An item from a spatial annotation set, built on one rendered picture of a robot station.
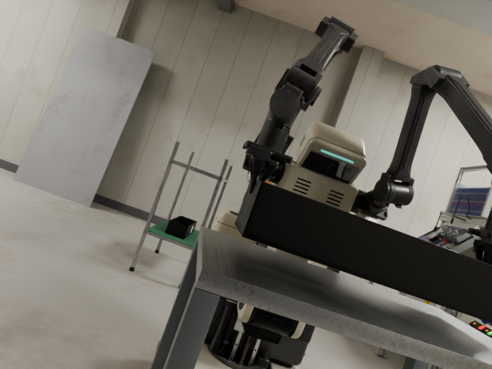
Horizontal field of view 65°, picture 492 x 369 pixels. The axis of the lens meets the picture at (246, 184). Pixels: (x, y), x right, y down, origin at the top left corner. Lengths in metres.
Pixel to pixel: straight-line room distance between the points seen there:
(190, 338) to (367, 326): 0.27
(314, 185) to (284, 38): 4.84
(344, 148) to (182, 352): 0.91
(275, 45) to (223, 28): 0.80
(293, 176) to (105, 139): 4.47
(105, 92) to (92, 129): 0.55
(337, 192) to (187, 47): 4.91
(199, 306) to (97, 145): 5.10
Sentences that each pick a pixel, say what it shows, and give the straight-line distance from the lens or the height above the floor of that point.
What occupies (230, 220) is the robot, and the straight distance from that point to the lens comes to 1.57.
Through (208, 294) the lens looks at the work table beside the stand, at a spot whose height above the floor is 0.77.
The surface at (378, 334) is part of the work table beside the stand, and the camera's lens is 0.67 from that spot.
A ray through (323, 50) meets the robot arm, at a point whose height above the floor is 1.30.
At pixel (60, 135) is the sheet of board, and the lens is 5.82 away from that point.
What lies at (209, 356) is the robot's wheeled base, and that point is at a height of 0.28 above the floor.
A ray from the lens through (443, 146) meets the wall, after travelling 6.35.
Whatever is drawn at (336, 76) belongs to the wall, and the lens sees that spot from 6.02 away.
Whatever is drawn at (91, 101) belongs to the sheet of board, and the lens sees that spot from 5.83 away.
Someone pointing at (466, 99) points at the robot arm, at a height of 1.35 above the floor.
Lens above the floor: 0.93
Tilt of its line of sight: 1 degrees up
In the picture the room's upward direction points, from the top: 20 degrees clockwise
